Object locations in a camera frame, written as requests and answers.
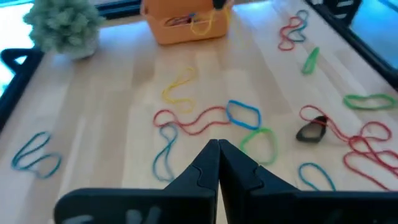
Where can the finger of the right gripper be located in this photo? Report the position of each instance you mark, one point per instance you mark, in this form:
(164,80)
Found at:
(223,3)
(216,3)

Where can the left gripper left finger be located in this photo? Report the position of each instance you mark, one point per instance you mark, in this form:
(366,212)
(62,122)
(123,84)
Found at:
(192,199)

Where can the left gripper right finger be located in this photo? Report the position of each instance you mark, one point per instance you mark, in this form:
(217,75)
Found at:
(248,199)

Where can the yellow rubber band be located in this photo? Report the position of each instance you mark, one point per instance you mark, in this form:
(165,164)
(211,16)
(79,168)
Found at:
(201,33)
(178,81)

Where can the thin teal rubber band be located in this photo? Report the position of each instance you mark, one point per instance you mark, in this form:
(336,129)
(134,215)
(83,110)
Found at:
(59,161)
(153,166)
(325,175)
(307,19)

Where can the green rubber band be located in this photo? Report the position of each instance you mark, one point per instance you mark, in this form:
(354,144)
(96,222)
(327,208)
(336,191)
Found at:
(275,146)
(344,101)
(311,60)

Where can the red rubber band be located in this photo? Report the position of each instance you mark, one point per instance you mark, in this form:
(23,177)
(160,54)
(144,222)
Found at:
(365,175)
(335,130)
(280,34)
(217,108)

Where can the wide black rubber band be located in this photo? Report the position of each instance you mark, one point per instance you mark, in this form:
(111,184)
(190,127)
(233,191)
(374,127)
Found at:
(311,140)

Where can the blue rubber band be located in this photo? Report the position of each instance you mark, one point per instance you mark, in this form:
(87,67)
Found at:
(228,112)

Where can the orange plastic bin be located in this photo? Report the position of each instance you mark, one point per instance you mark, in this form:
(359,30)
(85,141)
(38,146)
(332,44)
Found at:
(183,37)

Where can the green potted plant white pot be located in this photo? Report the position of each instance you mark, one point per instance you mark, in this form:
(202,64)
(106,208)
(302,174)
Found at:
(62,28)

